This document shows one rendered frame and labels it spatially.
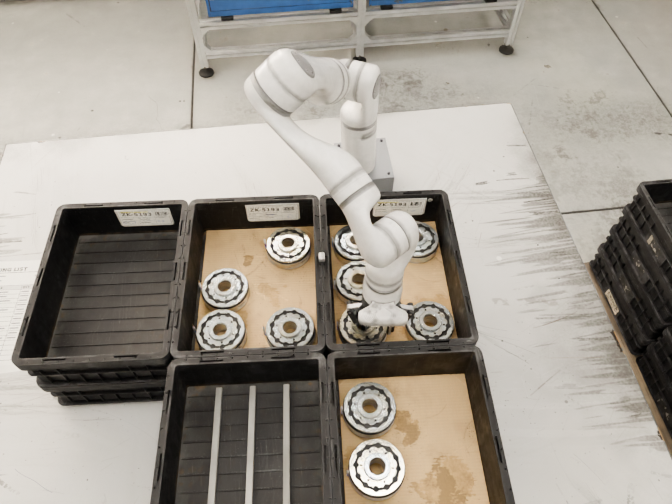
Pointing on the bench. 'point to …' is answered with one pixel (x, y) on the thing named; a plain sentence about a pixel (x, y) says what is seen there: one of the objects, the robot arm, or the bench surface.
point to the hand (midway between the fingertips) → (377, 326)
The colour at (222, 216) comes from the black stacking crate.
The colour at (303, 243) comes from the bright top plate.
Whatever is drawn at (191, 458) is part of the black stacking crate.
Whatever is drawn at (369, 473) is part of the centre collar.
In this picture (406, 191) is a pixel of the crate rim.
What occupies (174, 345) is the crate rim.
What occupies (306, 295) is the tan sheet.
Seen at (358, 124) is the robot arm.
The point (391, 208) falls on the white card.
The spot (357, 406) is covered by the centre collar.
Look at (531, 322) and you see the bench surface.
